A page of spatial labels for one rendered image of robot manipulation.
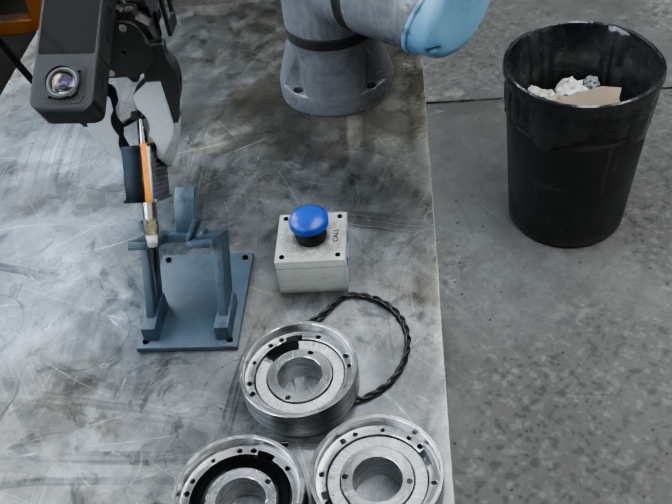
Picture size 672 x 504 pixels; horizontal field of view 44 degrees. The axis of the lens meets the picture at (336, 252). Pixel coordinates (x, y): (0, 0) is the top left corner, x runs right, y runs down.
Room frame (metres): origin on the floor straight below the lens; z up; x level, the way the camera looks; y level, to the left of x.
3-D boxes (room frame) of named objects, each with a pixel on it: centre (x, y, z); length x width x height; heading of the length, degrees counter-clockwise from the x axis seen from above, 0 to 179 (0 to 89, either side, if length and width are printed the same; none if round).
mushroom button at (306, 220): (0.61, 0.02, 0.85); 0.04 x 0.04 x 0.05
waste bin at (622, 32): (1.48, -0.58, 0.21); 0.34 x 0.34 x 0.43
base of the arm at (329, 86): (0.95, -0.03, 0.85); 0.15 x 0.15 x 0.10
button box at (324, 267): (0.61, 0.02, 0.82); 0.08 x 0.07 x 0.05; 172
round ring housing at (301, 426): (0.45, 0.05, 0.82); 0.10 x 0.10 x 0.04
